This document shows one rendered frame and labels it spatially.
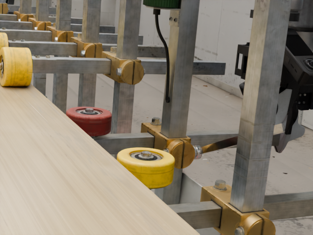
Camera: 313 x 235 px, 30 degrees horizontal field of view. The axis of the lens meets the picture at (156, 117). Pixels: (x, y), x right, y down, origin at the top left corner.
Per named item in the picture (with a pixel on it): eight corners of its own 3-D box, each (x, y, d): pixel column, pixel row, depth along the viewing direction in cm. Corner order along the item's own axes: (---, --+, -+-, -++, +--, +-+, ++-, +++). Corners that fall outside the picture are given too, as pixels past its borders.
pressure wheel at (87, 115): (99, 162, 110) (103, 103, 107) (114, 177, 103) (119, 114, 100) (57, 165, 107) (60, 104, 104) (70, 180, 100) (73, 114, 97)
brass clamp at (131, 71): (122, 73, 136) (124, 51, 135) (146, 85, 124) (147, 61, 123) (97, 72, 133) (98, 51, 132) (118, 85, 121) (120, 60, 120)
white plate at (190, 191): (155, 200, 120) (159, 154, 118) (220, 259, 97) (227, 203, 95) (153, 200, 120) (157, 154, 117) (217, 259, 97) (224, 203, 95)
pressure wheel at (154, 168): (123, 213, 88) (129, 140, 85) (174, 224, 86) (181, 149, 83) (103, 234, 80) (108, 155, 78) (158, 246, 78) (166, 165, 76)
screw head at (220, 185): (221, 185, 93) (222, 178, 93) (228, 190, 91) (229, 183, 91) (210, 186, 92) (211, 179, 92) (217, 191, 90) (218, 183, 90)
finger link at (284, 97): (264, 131, 104) (271, 79, 102) (284, 141, 99) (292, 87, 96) (249, 131, 102) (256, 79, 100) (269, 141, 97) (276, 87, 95)
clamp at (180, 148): (162, 146, 116) (164, 121, 115) (193, 168, 104) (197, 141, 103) (136, 147, 114) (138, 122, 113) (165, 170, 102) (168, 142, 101)
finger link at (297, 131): (305, 155, 122) (311, 112, 119) (282, 157, 119) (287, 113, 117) (296, 150, 124) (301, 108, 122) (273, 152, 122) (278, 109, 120)
